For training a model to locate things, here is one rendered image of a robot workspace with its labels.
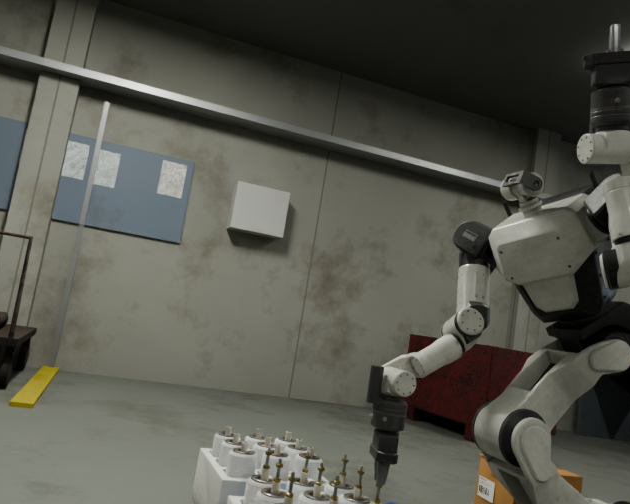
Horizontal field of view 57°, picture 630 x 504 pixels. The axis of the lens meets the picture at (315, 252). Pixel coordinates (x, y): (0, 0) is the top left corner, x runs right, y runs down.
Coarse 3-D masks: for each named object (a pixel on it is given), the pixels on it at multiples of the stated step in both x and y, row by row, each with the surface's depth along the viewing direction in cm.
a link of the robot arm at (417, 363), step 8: (416, 352) 157; (392, 360) 159; (400, 360) 158; (408, 360) 157; (416, 360) 155; (424, 360) 154; (400, 368) 158; (408, 368) 158; (416, 368) 157; (424, 368) 153; (416, 376) 158; (424, 376) 155
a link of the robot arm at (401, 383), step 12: (372, 372) 151; (384, 372) 153; (396, 372) 149; (408, 372) 148; (372, 384) 150; (384, 384) 151; (396, 384) 147; (408, 384) 148; (372, 396) 149; (384, 396) 150; (396, 396) 150; (384, 408) 149; (396, 408) 148
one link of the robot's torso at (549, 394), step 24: (528, 360) 162; (552, 360) 161; (576, 360) 150; (600, 360) 151; (624, 360) 154; (528, 384) 159; (552, 384) 151; (576, 384) 151; (480, 408) 156; (504, 408) 150; (528, 408) 148; (552, 408) 150; (480, 432) 152; (504, 432) 144; (504, 456) 144
